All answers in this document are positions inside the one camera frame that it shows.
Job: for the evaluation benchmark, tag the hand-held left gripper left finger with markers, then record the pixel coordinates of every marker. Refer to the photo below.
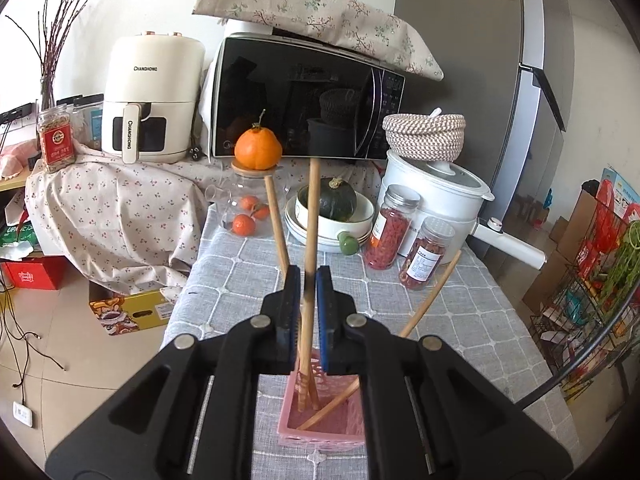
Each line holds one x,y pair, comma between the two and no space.
292,310

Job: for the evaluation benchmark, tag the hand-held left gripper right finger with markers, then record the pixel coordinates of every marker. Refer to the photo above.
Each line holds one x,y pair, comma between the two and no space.
324,310

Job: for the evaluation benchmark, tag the wooden chopstick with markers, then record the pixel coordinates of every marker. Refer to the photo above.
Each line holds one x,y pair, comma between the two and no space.
313,210
434,291

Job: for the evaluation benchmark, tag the pink plastic utensil basket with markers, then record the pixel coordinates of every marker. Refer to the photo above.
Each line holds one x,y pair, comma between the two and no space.
320,437

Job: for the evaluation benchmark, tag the green round knob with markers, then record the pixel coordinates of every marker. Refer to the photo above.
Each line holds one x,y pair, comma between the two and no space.
349,244

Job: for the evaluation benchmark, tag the white ceramic plate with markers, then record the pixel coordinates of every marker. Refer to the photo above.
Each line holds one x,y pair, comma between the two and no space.
300,230

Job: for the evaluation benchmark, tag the white ceramic bowl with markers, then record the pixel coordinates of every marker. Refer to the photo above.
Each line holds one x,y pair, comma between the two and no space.
362,222

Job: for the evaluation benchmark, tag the small orange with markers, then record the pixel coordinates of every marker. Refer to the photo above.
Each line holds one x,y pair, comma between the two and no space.
249,203
243,225

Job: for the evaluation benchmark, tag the plastic jar of goji berries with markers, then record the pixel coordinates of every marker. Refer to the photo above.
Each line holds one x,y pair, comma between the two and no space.
387,235

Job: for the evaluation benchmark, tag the dark green squash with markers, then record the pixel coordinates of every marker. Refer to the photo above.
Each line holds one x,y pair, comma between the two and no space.
335,200

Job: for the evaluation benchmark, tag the plastic jar of red nuts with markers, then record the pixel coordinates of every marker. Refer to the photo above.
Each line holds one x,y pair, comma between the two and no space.
425,260

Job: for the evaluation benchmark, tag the grey checked tablecloth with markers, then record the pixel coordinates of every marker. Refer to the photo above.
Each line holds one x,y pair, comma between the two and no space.
450,320

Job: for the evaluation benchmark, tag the glass jar with wooden lid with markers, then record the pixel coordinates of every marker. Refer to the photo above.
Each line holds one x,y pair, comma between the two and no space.
235,195

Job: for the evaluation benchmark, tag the yellow printed cardboard box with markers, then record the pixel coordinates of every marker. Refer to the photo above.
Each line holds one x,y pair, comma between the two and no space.
135,310

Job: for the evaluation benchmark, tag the large orange with stem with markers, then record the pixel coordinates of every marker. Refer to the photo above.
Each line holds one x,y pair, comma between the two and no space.
257,147

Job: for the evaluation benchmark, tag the white electric cooking pot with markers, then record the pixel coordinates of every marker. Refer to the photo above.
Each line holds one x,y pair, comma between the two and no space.
450,185

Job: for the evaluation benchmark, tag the black power plug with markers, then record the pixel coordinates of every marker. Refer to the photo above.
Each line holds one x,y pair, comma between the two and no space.
196,154

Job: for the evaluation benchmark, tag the cherry print cloth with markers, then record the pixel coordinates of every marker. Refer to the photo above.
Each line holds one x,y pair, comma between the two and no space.
115,210

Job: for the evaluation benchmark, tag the black microwave oven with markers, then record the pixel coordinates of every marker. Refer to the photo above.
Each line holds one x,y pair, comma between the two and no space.
300,95

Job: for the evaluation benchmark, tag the brown cardboard box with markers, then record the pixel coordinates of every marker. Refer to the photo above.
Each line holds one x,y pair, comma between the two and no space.
542,285

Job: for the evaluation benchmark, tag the white spoon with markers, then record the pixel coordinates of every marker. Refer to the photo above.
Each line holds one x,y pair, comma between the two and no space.
436,112

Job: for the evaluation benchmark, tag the red cardboard box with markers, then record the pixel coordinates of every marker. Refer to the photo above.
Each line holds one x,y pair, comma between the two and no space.
35,272

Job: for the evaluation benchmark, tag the cream air fryer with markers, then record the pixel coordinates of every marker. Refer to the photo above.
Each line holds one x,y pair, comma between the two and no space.
152,85

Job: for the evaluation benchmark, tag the green packet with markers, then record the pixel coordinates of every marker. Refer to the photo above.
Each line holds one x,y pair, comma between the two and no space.
15,235

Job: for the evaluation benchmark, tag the red plastic bag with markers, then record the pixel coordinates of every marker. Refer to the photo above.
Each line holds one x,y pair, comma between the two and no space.
600,225

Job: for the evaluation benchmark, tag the red label snack jar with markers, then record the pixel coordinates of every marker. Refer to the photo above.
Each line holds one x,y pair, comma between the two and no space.
56,142

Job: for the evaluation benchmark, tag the grey refrigerator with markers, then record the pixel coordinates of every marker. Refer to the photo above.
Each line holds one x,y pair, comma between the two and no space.
470,60

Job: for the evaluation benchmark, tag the floral fabric cover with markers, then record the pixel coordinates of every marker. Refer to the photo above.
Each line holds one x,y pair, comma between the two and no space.
320,7

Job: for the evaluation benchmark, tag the blue printed box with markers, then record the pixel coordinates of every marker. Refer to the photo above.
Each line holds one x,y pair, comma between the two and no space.
625,192

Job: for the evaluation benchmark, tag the glass vase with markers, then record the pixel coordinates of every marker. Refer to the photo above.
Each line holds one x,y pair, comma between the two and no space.
47,91

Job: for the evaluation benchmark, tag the black power strip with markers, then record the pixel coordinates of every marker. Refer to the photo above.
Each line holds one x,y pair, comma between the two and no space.
17,112

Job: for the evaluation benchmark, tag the dry twig bunch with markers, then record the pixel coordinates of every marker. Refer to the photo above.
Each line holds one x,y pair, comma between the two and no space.
55,35

